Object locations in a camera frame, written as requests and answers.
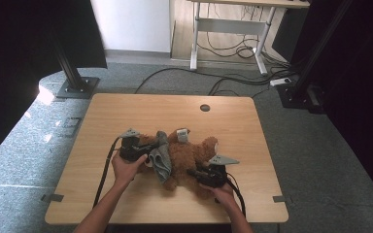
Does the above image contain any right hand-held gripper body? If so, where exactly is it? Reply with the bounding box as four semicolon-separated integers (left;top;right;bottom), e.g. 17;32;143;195
199;154;241;189

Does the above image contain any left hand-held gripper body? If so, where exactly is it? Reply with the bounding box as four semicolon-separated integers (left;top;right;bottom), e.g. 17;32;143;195
119;127;153;162

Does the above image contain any grey cloth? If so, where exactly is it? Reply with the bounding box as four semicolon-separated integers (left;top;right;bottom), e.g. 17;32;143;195
149;130;173;184

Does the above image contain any brown teddy bear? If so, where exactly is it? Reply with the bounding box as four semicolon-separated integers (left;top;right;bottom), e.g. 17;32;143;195
135;128;220;200

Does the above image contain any person's right hand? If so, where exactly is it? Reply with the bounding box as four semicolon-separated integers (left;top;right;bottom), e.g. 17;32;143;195
199;183;237;212

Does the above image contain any person's left hand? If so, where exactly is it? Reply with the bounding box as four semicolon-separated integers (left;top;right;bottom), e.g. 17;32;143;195
111;151;150;187

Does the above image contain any grey floor socket plate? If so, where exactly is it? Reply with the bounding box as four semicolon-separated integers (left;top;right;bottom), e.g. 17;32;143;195
57;116;83;139

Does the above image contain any black metal stand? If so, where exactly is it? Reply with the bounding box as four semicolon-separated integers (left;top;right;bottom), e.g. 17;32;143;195
276;0;354;110
50;32;101;100

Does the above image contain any white power strip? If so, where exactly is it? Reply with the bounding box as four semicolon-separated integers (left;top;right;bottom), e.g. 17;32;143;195
269;77;292;87

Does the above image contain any black curtain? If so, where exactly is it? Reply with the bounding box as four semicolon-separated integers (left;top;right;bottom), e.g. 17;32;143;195
0;0;108;169
290;0;373;212

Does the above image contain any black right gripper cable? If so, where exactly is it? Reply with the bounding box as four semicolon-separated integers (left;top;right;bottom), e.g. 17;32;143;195
224;173;247;217

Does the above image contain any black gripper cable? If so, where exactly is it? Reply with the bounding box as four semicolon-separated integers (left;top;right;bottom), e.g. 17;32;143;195
92;136;122;209
224;173;247;217

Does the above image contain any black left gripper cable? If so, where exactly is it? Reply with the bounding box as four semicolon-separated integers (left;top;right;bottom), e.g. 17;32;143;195
92;136;122;209

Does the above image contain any long black floor cable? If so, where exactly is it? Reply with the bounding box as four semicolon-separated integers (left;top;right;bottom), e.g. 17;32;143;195
134;67;273;95

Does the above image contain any bundle of black cables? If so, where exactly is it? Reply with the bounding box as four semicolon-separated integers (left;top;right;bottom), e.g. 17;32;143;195
196;31;264;60

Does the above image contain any white desk frame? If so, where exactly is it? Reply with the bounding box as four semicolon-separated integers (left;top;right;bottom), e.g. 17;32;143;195
187;0;311;76

